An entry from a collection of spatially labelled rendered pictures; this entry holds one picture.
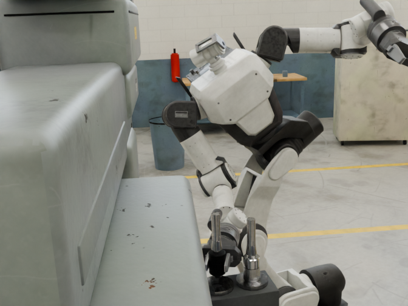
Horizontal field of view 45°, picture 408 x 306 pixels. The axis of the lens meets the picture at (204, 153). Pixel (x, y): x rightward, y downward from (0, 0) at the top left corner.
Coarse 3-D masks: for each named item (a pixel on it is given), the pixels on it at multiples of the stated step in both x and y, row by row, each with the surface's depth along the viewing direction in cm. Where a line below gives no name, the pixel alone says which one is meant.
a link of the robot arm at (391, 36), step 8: (384, 24) 136; (392, 24) 135; (400, 24) 137; (376, 32) 137; (384, 32) 136; (392, 32) 133; (400, 32) 135; (376, 40) 137; (384, 40) 134; (392, 40) 130; (400, 40) 130; (376, 48) 140; (384, 48) 131; (400, 48) 130
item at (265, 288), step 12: (228, 276) 141; (240, 276) 138; (264, 276) 138; (216, 288) 133; (228, 288) 132; (240, 288) 135; (252, 288) 133; (264, 288) 134; (276, 288) 134; (216, 300) 130; (228, 300) 130; (240, 300) 131; (252, 300) 132; (264, 300) 133; (276, 300) 134
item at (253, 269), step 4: (244, 264) 135; (248, 264) 134; (252, 264) 133; (256, 264) 134; (244, 268) 135; (248, 268) 134; (252, 268) 134; (256, 268) 134; (244, 272) 136; (248, 272) 134; (252, 272) 134; (256, 272) 134; (244, 276) 136; (248, 276) 135; (252, 276) 134; (256, 276) 135; (248, 280) 135; (252, 280) 135; (256, 280) 135
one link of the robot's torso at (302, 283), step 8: (280, 272) 218; (288, 272) 218; (296, 272) 217; (288, 280) 219; (296, 280) 213; (304, 280) 209; (296, 288) 214; (304, 288) 204; (312, 288) 204; (288, 296) 200; (296, 296) 201; (304, 296) 202; (312, 296) 204; (280, 304) 199; (288, 304) 200; (296, 304) 202; (304, 304) 203; (312, 304) 205
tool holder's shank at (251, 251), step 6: (246, 222) 133; (252, 222) 131; (246, 228) 133; (252, 228) 132; (252, 234) 132; (252, 240) 133; (246, 246) 134; (252, 246) 133; (246, 252) 134; (252, 252) 133
